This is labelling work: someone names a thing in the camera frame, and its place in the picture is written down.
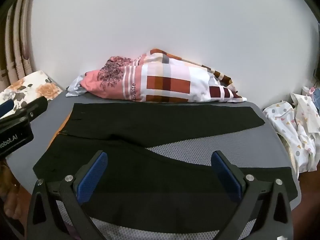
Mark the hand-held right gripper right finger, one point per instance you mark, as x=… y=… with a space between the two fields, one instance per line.
x=225 y=175

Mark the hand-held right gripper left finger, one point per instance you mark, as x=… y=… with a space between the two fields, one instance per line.
x=92 y=175

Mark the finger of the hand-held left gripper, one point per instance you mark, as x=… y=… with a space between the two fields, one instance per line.
x=6 y=108

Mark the black pants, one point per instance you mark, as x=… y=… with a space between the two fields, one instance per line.
x=150 y=180

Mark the person's left forearm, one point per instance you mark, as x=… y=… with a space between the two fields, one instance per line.
x=10 y=197

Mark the grey mesh mat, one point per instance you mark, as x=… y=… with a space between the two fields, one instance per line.
x=200 y=152

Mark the floral cushion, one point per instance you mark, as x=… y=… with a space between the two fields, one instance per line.
x=37 y=85

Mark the beige patterned curtain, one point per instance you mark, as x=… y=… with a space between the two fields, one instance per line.
x=20 y=42

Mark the light blue cloth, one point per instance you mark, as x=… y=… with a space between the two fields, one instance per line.
x=75 y=88

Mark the white dotted cloth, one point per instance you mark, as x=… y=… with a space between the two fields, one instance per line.
x=295 y=130

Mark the pink checked patterned blanket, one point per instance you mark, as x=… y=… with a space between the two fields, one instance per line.
x=160 y=85

